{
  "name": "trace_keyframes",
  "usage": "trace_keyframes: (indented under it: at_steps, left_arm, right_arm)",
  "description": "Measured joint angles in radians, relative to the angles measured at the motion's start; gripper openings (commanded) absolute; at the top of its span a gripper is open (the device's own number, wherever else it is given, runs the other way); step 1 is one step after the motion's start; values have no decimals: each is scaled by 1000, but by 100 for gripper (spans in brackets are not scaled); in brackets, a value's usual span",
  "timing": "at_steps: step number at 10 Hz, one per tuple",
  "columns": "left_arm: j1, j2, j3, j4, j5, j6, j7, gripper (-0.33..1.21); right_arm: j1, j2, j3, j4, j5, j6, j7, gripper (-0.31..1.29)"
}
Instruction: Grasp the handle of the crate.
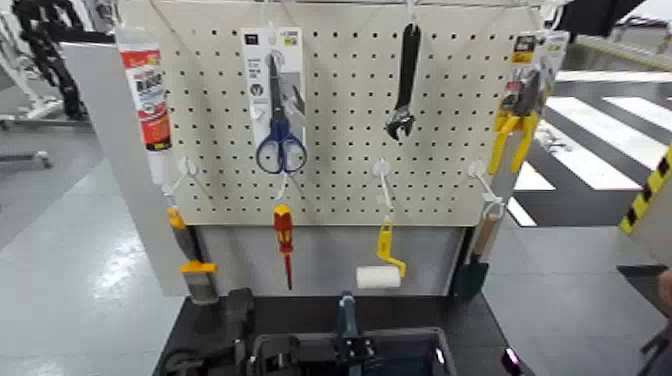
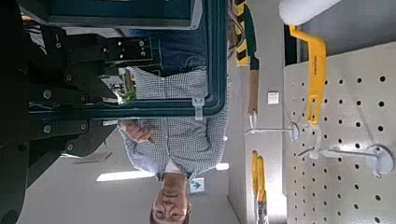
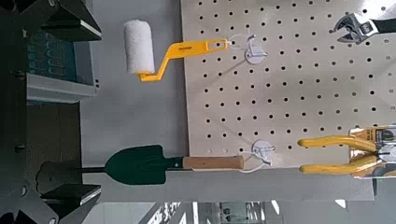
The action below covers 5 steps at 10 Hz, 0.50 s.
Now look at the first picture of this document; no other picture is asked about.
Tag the grey blue plastic crate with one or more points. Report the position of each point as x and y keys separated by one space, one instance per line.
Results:
x=420 y=352

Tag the red yellow screwdriver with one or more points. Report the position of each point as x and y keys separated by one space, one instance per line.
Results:
x=283 y=231

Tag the black adjustable wrench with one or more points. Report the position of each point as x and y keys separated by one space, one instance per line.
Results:
x=405 y=84

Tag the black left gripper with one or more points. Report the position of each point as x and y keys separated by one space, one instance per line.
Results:
x=286 y=357

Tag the yellow pliers in package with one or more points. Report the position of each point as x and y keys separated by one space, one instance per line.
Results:
x=522 y=100

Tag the white red sealant tube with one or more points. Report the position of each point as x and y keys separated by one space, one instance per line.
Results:
x=149 y=100

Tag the blue scissors in package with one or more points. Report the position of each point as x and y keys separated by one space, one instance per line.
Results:
x=278 y=105

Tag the grey partition panel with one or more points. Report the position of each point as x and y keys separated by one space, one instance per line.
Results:
x=118 y=157

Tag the white metal stand frame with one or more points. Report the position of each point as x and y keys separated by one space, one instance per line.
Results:
x=26 y=105

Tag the white pegboard hook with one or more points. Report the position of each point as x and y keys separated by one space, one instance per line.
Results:
x=186 y=170
x=283 y=186
x=485 y=184
x=383 y=181

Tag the yellow black striped barrier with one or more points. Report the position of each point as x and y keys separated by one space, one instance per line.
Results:
x=648 y=191

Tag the beige perforated pegboard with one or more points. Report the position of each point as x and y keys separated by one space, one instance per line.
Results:
x=346 y=131

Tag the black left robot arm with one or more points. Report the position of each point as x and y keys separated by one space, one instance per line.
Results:
x=231 y=336

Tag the yellow grey scraper brush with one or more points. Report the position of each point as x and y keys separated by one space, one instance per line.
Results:
x=195 y=273

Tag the black device with purple light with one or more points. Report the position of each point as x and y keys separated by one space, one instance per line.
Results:
x=510 y=362

